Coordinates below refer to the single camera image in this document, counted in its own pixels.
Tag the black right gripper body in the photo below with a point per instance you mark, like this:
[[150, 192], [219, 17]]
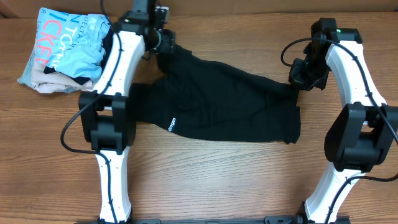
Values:
[[298, 74]]

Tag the light blue printed t-shirt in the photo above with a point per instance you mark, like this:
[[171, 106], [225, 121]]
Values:
[[56, 22]]

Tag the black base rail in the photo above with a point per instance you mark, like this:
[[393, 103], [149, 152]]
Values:
[[211, 220]]

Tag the beige folded garment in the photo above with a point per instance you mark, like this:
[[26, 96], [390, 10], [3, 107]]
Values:
[[48, 50]]

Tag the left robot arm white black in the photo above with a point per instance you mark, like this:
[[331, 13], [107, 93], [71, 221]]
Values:
[[104, 110]]

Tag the dark folded garment in pile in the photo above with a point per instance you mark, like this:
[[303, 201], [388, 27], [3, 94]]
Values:
[[107, 56]]

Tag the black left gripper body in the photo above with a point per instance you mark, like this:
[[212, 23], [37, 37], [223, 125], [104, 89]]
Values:
[[168, 42]]

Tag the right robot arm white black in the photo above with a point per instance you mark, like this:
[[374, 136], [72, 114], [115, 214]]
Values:
[[363, 132]]

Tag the black t-shirt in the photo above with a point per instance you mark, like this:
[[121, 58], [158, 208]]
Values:
[[214, 101]]

